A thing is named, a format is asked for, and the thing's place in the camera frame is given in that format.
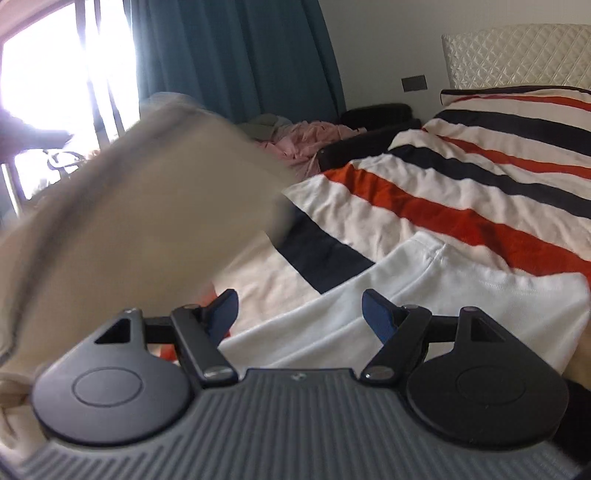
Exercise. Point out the teal curtain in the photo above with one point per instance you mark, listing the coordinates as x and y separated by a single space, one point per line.
240 55

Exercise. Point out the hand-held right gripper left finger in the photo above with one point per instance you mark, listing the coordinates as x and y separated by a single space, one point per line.
220 312

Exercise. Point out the black sofa chair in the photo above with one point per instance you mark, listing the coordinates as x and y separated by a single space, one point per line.
369 129

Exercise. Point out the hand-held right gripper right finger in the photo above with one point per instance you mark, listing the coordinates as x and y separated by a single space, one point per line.
377 315

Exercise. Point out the dark wall switch plate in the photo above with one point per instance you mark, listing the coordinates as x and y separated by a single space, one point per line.
413 83

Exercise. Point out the white quilted headboard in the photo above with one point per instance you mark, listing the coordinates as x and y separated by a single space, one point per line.
517 55

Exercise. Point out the grey cloth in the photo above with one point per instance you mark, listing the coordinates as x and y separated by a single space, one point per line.
265 124

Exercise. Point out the beige garment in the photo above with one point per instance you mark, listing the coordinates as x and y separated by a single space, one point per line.
152 203

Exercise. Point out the striped blanket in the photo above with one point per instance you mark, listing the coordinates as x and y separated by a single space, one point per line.
461 184

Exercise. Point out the white garment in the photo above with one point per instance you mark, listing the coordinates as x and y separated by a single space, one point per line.
443 300

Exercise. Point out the pink cloth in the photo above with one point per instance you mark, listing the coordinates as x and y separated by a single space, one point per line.
300 138

